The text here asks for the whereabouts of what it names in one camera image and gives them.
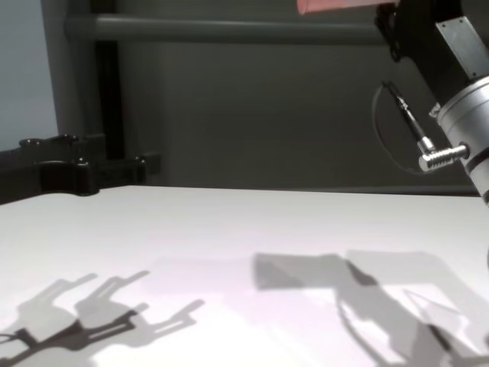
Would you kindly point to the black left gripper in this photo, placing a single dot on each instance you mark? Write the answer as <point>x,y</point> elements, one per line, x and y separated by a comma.
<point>19,176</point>

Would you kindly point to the pink plastic cup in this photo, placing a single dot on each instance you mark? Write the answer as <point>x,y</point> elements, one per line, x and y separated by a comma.
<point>336,4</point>

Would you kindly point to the black wall frame post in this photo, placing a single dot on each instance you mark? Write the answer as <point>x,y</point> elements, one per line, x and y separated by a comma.
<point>109,99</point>

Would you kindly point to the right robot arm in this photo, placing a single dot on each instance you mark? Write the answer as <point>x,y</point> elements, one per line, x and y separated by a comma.
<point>470,130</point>

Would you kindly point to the grey metal handrail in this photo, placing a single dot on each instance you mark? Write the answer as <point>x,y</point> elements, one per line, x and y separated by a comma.
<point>229,28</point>

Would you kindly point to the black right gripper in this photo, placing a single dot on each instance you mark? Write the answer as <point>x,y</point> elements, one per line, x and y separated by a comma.
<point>428,49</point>

